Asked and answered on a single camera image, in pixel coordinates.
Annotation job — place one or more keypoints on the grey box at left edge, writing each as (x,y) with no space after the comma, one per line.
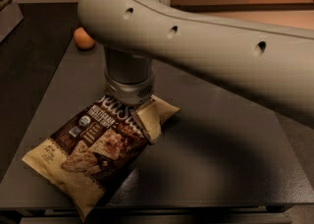
(10,16)

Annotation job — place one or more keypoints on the orange fruit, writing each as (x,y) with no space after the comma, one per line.
(82,40)

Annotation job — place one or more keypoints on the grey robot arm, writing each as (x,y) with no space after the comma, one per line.
(270,65)

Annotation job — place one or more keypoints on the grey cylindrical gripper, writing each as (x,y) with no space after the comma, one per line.
(130,92)

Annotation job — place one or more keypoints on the brown sea salt chip bag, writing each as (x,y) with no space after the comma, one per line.
(85,156)

